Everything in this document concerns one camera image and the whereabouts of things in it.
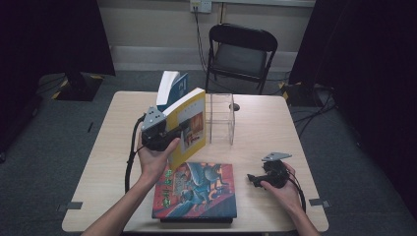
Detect black floor cables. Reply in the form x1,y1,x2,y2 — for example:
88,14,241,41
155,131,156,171
291,83,337,139

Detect person's right hand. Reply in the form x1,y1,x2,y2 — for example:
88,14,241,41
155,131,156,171
260,162,303,214

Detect red book with dragon cover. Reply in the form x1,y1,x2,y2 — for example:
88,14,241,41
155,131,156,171
151,161,238,220

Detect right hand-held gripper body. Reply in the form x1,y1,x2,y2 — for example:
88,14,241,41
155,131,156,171
261,151,293,190

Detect black curtain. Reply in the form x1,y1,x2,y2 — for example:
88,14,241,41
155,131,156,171
0,0,116,158
288,0,417,217

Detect blue book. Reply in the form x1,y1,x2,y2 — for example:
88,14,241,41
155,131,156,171
155,70,190,112

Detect white wall socket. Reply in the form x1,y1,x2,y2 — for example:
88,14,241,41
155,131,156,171
189,0,212,14

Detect black cable from wall socket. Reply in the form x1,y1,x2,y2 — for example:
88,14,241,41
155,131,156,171
193,9,210,77

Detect left hand-held gripper black cable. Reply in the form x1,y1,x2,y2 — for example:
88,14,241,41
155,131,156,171
124,114,147,195

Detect right hand-held gripper black cable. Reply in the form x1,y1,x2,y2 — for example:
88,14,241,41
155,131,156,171
288,173,308,214

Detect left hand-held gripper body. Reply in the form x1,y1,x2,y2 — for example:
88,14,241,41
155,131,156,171
141,105,182,152

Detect black stand base yellow tape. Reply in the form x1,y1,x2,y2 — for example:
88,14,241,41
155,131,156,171
35,72,106,102

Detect yellow book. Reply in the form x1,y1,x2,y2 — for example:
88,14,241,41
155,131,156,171
162,87,208,171

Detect yellow black floor base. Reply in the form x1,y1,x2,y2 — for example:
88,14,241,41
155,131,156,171
277,81,304,102

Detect grey tape strip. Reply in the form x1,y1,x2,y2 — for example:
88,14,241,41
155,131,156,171
57,202,84,212
309,198,331,208

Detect clear acrylic book rack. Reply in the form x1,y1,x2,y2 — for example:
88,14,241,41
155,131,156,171
205,92,237,147

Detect person's left hand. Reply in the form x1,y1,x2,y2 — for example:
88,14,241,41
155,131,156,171
137,137,181,185

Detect hand-held gripper black cable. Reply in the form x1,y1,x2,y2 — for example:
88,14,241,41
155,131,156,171
124,114,147,195
288,173,308,214

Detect black folding chair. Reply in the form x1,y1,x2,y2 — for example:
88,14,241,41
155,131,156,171
205,23,279,96

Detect black book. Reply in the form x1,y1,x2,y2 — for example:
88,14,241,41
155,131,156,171
159,216,234,225

